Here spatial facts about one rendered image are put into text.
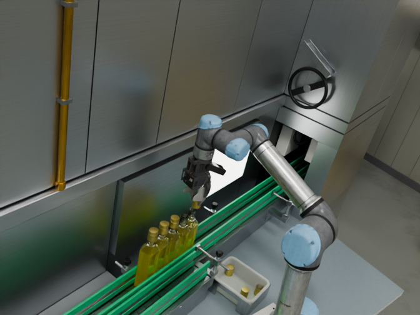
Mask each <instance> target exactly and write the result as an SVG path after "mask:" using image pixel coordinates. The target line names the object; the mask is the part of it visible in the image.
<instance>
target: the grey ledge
mask: <svg viewBox="0 0 420 315"><path fill-rule="evenodd" d="M115 279H116V278H115V277H114V276H113V275H112V274H111V273H110V272H108V271H106V272H104V273H102V274H101V275H100V276H98V277H96V278H95V279H93V280H92V281H90V282H88V283H87V284H85V285H84V286H82V287H80V288H79V289H77V290H76V291H74V292H72V293H71V294H70V295H68V296H66V297H65V298H63V299H62V300H60V301H58V302H57V303H56V304H53V305H52V306H51V307H49V308H47V309H46V310H44V311H43V312H41V313H39V314H38V315H62V314H64V313H65V312H67V311H68V310H70V309H71V308H73V307H74V306H76V305H77V304H79V303H80V302H82V301H83V300H85V299H86V298H88V297H89V296H91V295H93V294H94V293H96V292H97V291H99V290H100V289H102V288H103V287H104V286H106V285H108V284H109V283H111V282H112V281H114V280H115Z"/></svg>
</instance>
